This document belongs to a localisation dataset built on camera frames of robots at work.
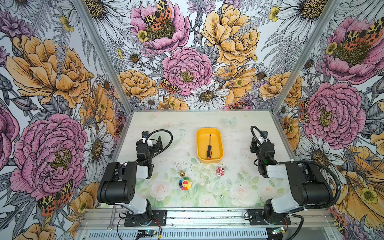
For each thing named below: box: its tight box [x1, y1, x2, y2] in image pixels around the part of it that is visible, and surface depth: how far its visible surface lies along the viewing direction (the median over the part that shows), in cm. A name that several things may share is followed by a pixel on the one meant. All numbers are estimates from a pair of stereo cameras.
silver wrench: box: [107, 204, 117, 232], surface depth 75 cm
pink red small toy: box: [216, 167, 225, 177], surface depth 88 cm
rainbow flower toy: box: [179, 176, 193, 191], surface depth 86 cm
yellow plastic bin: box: [196, 128, 224, 164], surface depth 102 cm
